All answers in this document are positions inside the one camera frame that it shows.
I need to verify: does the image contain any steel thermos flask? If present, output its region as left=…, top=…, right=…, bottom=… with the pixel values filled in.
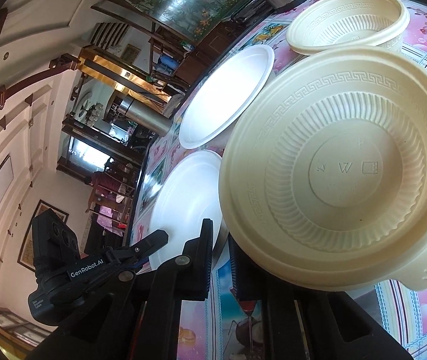
left=119, top=96, right=173, bottom=137

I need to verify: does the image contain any large cream plastic bowl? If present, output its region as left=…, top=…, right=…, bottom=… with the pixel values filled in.
left=219, top=46, right=427, bottom=291

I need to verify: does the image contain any white foam plate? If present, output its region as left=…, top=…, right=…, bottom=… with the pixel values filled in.
left=148, top=150, right=228, bottom=271
left=179, top=45, right=275, bottom=150

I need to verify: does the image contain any floral plastic tablecloth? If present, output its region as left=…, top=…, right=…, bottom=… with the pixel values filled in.
left=128, top=0, right=427, bottom=360

